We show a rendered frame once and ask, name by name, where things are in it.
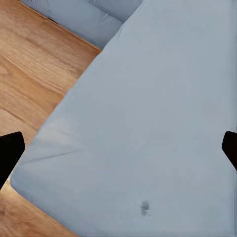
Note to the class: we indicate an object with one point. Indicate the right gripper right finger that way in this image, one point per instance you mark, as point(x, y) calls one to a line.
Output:
point(229, 146)

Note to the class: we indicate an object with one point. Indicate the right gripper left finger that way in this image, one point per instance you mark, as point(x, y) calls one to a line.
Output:
point(12, 147)

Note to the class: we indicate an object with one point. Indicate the sofa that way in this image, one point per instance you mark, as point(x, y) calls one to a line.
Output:
point(134, 148)

